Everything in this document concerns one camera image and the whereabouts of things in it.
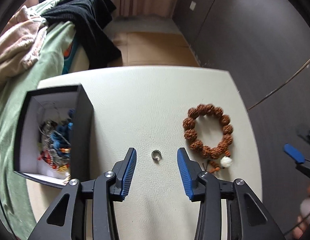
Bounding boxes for white wall switch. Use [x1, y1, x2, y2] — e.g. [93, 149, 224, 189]
[189, 1, 196, 11]

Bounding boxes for black knitted blanket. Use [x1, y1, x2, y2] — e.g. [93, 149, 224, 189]
[42, 0, 121, 69]

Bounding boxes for pink fluffy blanket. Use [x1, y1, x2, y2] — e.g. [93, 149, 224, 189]
[0, 5, 48, 87]

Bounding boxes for person's hand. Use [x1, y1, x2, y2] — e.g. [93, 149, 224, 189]
[292, 186, 310, 239]

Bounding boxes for black jewelry box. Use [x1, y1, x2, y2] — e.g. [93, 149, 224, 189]
[13, 85, 94, 188]

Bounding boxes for green bed sheet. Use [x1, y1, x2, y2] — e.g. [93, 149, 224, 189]
[0, 1, 75, 239]

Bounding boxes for red and orange bead bracelet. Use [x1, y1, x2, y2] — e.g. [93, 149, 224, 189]
[37, 152, 72, 178]

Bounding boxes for brown rudraksha bead bracelet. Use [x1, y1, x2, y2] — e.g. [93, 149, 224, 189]
[182, 103, 234, 174]

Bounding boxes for flattened cardboard sheets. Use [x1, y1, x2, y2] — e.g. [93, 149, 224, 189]
[109, 32, 199, 67]

